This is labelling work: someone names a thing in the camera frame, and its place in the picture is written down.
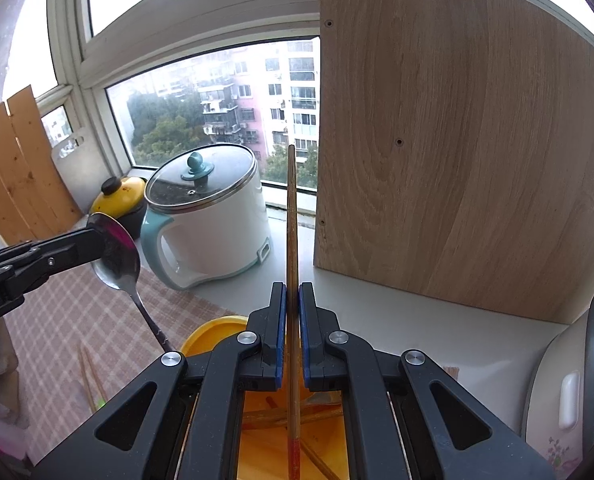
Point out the black clay pot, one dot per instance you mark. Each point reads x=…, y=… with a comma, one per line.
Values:
x=136, y=221

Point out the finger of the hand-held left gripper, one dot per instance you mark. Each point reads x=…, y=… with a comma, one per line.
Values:
x=62, y=241
x=72, y=260

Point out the white cutting board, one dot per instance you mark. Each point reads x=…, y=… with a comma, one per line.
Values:
x=77, y=175

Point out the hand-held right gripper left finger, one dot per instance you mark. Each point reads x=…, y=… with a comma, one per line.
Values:
x=278, y=340

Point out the metal spoon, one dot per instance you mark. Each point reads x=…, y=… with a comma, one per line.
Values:
x=119, y=255

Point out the glass pot lid teal knob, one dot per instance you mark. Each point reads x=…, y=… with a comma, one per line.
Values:
x=199, y=180

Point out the wooden slat panel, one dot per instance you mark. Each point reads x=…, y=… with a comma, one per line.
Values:
x=17, y=170

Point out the white window frame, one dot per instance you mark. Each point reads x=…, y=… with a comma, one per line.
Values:
x=202, y=15

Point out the pink checked tablecloth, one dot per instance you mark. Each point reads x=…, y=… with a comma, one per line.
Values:
x=52, y=360

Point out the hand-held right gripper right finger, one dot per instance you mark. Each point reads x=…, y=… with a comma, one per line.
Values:
x=304, y=340

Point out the white rice cooker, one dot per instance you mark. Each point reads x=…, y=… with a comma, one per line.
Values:
x=552, y=360

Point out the white teal electric pot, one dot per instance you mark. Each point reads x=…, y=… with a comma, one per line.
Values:
x=212, y=245

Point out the light brown red-tipped chopstick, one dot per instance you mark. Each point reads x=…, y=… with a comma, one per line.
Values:
x=292, y=235

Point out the apartment buildings outside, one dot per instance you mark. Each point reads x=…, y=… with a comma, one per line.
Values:
x=277, y=95

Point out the light wooden board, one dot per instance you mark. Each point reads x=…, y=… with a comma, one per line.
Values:
x=452, y=135

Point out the yellow plastic container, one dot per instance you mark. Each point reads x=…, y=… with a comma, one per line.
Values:
x=264, y=452

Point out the wooden chopstick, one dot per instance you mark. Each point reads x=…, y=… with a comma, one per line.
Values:
x=97, y=377
x=87, y=377

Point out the yellow clay pot lid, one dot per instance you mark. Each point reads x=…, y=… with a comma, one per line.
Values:
x=122, y=195

